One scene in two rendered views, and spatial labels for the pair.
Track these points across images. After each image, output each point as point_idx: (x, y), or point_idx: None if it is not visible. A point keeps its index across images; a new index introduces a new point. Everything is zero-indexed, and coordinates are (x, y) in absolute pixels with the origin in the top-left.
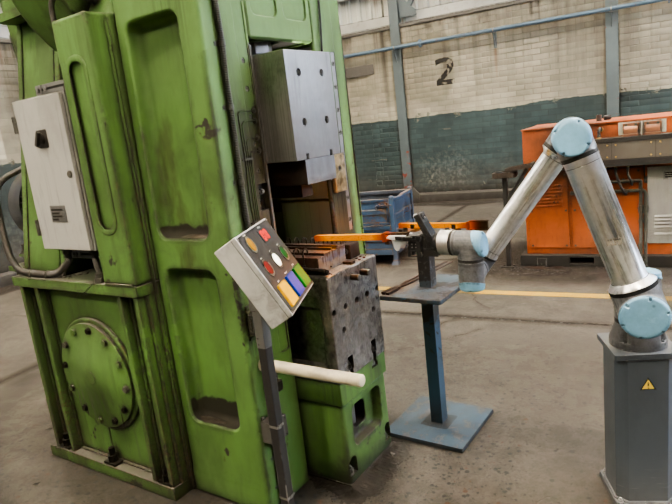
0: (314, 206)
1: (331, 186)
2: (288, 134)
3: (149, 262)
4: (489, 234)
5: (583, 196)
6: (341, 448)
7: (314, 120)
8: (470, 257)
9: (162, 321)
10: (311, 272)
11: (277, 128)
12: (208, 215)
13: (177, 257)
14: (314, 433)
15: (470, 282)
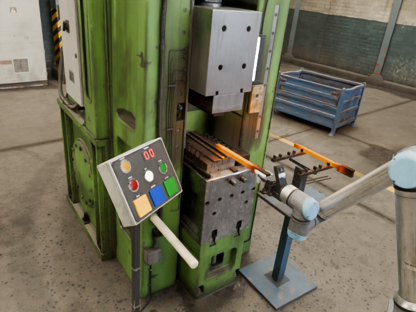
0: (233, 116)
1: (246, 108)
2: (203, 75)
3: (109, 127)
4: (327, 200)
5: (398, 220)
6: (194, 278)
7: (231, 66)
8: (298, 216)
9: None
10: (200, 171)
11: (199, 67)
12: (135, 117)
13: (121, 132)
14: (184, 260)
15: (293, 233)
